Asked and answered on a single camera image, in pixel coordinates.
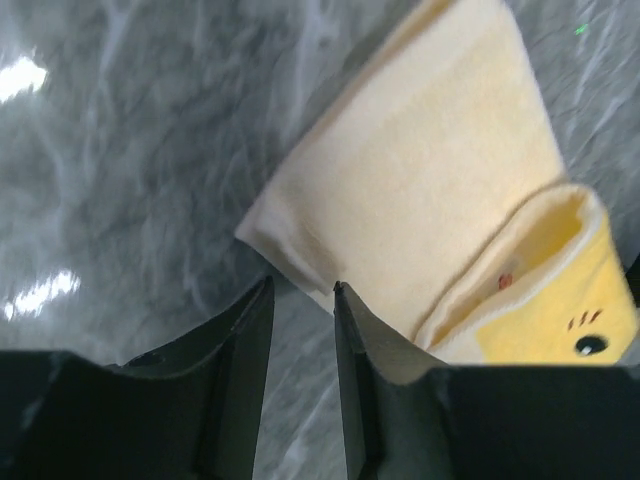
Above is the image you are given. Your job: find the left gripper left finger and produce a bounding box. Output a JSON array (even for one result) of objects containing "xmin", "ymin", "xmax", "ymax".
[{"xmin": 1, "ymin": 278, "xmax": 274, "ymax": 479}]

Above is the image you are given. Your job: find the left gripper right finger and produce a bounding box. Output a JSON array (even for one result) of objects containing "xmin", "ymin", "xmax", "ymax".
[{"xmin": 334, "ymin": 282, "xmax": 639, "ymax": 479}]

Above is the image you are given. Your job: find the yellow cream towel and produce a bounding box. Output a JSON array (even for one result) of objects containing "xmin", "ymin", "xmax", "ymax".
[{"xmin": 236, "ymin": 1, "xmax": 639, "ymax": 365}]

